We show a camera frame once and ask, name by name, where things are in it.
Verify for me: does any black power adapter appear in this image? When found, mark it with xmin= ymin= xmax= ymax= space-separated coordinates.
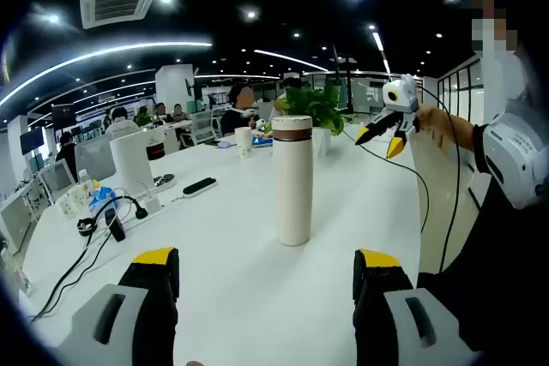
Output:
xmin=104 ymin=207 xmax=127 ymax=243

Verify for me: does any white worn chest device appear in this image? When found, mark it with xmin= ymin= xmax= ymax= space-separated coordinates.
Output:
xmin=480 ymin=98 xmax=549 ymax=212

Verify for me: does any ceiling air conditioner vent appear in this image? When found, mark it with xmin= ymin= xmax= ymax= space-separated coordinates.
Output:
xmin=79 ymin=0 xmax=164 ymax=31

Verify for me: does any stack of paper cups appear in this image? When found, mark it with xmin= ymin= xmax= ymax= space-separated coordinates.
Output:
xmin=233 ymin=126 xmax=254 ymax=160

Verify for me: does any cream cup lid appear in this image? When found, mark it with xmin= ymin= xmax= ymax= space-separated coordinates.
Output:
xmin=271 ymin=116 xmax=311 ymax=132

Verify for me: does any mesh office chair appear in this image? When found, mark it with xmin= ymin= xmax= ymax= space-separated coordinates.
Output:
xmin=190 ymin=110 xmax=222 ymax=147

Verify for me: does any curved ceiling light strip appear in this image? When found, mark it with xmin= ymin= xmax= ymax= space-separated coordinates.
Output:
xmin=0 ymin=41 xmax=214 ymax=106

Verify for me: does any long white power strip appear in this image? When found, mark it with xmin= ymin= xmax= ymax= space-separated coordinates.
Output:
xmin=119 ymin=194 xmax=190 ymax=232

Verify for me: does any patterned small box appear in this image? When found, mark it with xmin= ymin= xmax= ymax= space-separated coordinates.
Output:
xmin=55 ymin=191 xmax=90 ymax=222

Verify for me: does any cream water cup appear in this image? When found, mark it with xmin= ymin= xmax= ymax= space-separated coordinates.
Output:
xmin=272 ymin=128 xmax=314 ymax=249

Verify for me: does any white table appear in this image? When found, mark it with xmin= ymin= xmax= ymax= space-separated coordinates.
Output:
xmin=16 ymin=123 xmax=430 ymax=366

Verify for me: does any operator in black shirt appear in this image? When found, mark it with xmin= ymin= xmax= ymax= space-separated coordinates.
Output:
xmin=418 ymin=46 xmax=549 ymax=357

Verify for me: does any person's right hand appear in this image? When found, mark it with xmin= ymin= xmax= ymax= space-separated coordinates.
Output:
xmin=412 ymin=105 xmax=446 ymax=147

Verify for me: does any small black wall monitor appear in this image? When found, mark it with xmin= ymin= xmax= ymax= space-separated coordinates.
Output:
xmin=184 ymin=75 xmax=202 ymax=102

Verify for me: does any black cable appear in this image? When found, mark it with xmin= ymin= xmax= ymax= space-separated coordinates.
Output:
xmin=28 ymin=228 xmax=111 ymax=325
xmin=354 ymin=141 xmax=431 ymax=233
xmin=416 ymin=85 xmax=462 ymax=275

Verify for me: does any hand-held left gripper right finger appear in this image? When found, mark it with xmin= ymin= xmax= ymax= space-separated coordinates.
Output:
xmin=353 ymin=248 xmax=486 ymax=366

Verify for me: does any black white power strip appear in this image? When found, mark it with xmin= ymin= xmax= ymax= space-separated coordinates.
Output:
xmin=182 ymin=177 xmax=219 ymax=200

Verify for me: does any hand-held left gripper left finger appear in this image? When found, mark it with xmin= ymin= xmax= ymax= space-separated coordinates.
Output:
xmin=55 ymin=247 xmax=181 ymax=366

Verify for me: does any white desktop machine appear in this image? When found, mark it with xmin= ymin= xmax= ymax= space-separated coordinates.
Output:
xmin=109 ymin=125 xmax=178 ymax=191

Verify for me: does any potted green plant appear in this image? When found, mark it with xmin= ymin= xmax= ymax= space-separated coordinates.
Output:
xmin=274 ymin=77 xmax=357 ymax=159

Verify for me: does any blue tissue packet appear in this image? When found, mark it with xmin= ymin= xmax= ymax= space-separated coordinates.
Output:
xmin=87 ymin=181 xmax=116 ymax=209

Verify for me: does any plastic water bottle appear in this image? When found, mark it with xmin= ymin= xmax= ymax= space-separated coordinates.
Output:
xmin=78 ymin=169 xmax=94 ymax=196

